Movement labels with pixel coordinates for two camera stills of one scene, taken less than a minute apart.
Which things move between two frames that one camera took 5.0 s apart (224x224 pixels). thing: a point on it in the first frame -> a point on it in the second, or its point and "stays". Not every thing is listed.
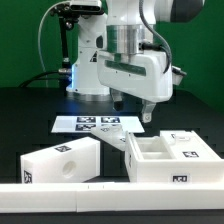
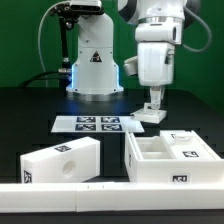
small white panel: x=112 y=134 -> x=147 y=114
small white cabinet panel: x=188 y=145 stays
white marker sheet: x=85 y=124 stays
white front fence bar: x=92 y=197 stays
